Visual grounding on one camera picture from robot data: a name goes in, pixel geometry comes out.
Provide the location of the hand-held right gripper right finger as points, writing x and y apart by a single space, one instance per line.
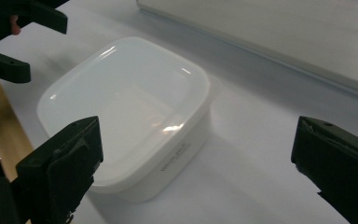
341 168

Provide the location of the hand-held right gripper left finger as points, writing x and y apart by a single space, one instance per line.
62 168

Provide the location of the white plastic container with lid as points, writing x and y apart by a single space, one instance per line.
130 102

